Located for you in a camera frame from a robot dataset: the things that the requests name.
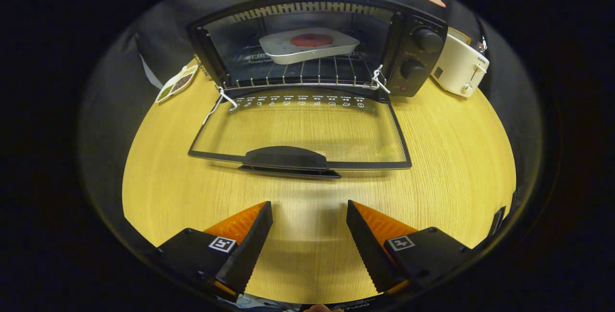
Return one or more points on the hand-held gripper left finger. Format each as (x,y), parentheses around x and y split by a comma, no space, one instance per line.
(247,254)

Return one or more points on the pink ham slice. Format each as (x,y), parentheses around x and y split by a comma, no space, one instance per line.
(311,40)

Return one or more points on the white pop-up toaster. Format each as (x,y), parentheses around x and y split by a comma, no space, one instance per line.
(456,69)

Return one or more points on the white divided dish of beans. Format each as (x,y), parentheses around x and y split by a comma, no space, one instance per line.
(180,82)

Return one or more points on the white square plate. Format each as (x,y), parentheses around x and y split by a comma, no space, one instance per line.
(288,52)

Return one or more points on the brown bread slice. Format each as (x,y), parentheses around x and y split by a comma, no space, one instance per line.
(461,36)

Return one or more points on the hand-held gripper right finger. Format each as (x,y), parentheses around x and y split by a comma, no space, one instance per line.
(370,254)

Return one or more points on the black toaster oven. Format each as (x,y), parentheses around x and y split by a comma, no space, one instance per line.
(418,83)

